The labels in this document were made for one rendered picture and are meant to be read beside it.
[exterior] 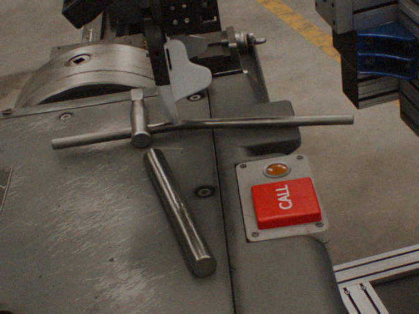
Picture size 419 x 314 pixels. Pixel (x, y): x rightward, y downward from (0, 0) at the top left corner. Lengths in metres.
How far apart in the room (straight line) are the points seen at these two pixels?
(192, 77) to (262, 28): 3.39
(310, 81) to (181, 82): 2.83
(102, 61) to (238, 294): 0.57
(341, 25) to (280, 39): 2.46
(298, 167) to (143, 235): 0.18
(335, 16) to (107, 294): 1.02
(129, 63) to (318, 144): 2.09
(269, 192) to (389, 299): 1.45
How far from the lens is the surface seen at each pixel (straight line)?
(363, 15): 1.65
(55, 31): 4.67
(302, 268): 0.72
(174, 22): 0.86
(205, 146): 0.90
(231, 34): 1.85
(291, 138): 0.89
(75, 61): 1.21
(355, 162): 3.10
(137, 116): 0.94
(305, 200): 0.77
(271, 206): 0.77
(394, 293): 2.23
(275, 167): 0.84
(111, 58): 1.19
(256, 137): 0.90
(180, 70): 0.86
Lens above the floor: 1.72
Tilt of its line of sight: 33 degrees down
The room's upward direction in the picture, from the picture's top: 10 degrees counter-clockwise
